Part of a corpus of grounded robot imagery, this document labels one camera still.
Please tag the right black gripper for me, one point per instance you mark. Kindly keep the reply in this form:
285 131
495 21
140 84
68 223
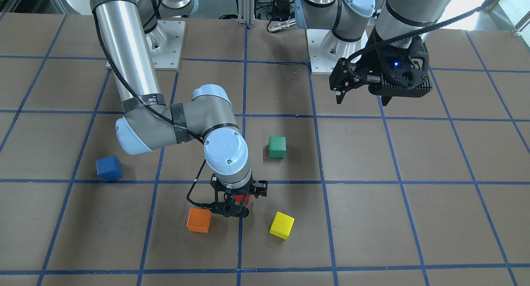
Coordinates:
260 188

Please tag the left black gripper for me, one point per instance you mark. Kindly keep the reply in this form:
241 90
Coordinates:
377 59

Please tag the red wooden block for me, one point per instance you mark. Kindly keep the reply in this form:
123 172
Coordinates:
240 198

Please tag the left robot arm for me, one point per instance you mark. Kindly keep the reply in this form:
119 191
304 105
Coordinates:
396 24

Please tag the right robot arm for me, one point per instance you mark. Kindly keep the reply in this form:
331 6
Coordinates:
150 122

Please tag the yellow wooden block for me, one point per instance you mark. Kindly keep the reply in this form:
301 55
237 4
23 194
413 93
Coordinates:
282 225

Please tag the green wooden block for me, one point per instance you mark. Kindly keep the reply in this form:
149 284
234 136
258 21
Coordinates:
277 147

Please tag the orange wooden block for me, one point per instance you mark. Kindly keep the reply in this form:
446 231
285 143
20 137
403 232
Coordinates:
199 220

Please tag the blue wooden block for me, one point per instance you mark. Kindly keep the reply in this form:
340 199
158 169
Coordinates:
109 169

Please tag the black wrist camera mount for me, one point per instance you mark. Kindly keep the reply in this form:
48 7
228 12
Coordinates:
403 71
230 209

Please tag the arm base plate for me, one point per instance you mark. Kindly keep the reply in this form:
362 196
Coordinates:
124 41
325 49

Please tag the aluminium frame post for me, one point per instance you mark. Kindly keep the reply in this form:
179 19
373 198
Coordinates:
245 12

